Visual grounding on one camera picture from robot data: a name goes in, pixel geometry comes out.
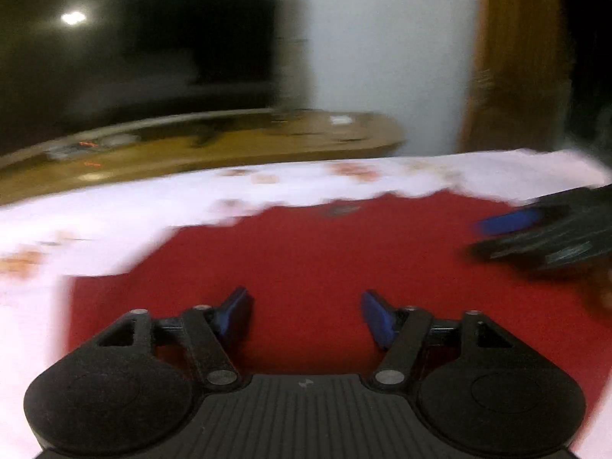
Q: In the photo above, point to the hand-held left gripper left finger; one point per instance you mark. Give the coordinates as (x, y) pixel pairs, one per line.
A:
(234, 313)

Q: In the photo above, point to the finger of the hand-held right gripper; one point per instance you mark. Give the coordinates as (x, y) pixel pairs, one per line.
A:
(509, 222)
(511, 247)

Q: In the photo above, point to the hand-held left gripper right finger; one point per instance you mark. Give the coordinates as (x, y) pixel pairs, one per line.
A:
(377, 318)

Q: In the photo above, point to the red embellished sweater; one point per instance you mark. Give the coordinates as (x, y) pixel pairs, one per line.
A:
(306, 272)

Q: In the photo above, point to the wooden television stand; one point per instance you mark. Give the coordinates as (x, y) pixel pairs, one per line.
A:
(239, 153)

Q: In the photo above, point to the brown wooden door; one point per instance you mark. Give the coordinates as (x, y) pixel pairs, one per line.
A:
(516, 57)

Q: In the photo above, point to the floral pink bed sheet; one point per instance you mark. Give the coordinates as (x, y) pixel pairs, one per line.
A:
(95, 210)

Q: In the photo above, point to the small white paper scrap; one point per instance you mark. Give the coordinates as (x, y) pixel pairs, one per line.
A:
(339, 119)

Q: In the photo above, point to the silver set-top box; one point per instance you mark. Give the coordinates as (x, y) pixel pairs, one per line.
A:
(71, 149)

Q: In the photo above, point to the black flat television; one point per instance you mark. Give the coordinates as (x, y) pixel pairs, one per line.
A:
(134, 48)

